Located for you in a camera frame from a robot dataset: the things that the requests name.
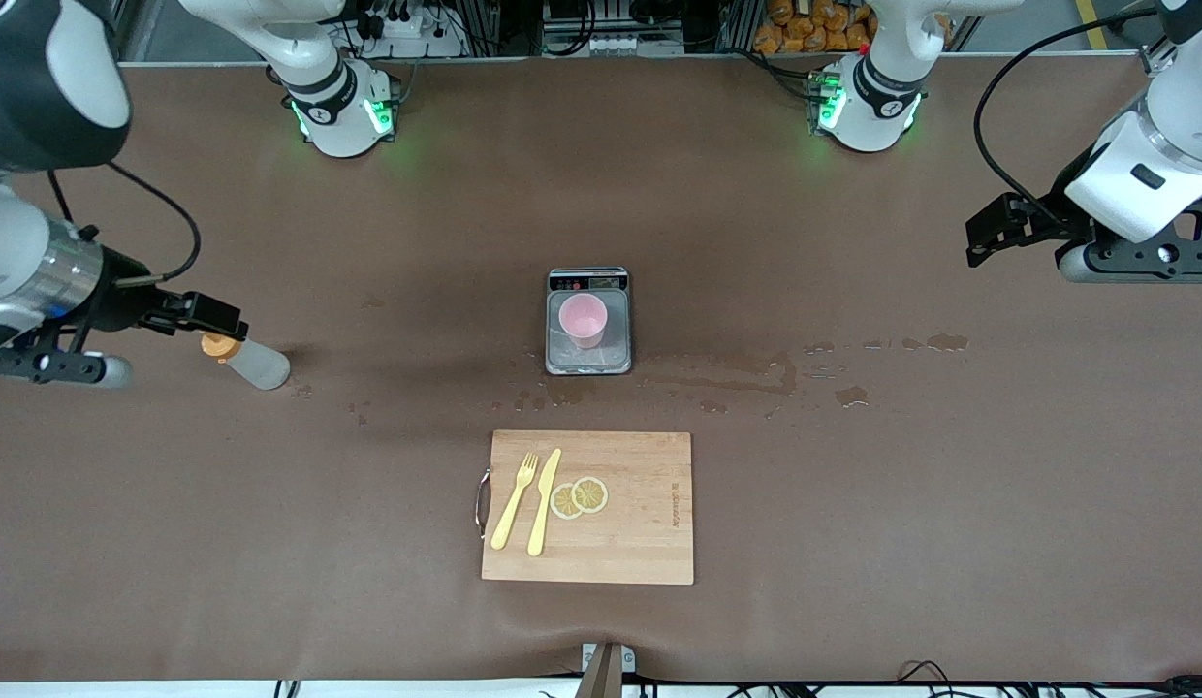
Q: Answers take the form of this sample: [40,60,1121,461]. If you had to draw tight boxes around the clear sauce bottle orange cap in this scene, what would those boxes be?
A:
[200,332,293,392]

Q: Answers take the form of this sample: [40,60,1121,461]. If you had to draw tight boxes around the pink plastic cup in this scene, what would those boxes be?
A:
[558,294,610,351]

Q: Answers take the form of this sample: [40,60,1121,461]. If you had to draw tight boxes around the orange snack pile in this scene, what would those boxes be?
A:
[752,0,878,55]

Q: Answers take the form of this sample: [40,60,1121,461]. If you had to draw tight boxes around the white power strip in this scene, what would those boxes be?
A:
[362,10,468,61]

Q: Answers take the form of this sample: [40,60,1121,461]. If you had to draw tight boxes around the brown table cover mat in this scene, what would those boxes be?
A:
[0,53,1202,685]

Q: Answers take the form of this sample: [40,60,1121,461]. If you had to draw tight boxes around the yellow plastic fork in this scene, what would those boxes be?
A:
[490,452,541,552]

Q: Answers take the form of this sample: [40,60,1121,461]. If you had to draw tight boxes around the silver digital kitchen scale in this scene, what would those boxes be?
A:
[545,268,633,377]

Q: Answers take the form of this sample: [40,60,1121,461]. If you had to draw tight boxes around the yellow plastic knife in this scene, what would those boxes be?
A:
[526,448,563,558]

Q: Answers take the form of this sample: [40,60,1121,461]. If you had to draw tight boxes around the wooden cutting board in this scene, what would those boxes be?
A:
[476,429,696,587]

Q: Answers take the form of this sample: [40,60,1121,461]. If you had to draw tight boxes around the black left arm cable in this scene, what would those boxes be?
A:
[974,6,1160,226]

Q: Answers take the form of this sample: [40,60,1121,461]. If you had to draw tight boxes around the aluminium frame rail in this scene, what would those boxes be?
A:
[1105,0,1184,77]

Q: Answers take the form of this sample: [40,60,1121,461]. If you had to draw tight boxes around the black looped cable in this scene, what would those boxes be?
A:
[896,660,963,691]

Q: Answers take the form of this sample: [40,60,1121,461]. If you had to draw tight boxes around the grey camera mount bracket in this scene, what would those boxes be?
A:
[580,642,638,698]

